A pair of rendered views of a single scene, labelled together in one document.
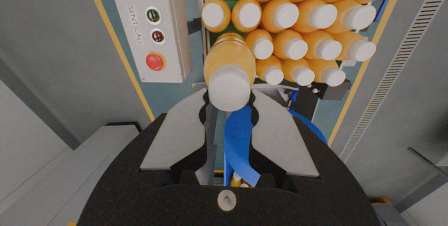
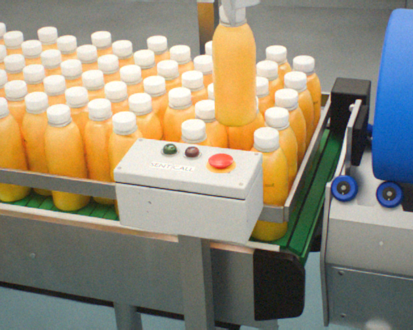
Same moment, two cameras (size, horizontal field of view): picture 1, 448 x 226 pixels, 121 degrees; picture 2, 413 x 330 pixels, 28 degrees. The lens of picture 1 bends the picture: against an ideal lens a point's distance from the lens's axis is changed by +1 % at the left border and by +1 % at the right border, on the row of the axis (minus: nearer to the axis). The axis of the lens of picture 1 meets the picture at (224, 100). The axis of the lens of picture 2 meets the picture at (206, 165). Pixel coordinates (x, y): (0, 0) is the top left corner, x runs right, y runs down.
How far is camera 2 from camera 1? 1.24 m
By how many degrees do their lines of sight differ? 74
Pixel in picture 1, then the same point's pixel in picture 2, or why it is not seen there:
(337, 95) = (359, 84)
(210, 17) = (194, 126)
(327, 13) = not seen: hidden behind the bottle
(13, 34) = not seen: outside the picture
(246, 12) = (202, 106)
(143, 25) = (174, 162)
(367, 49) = (273, 49)
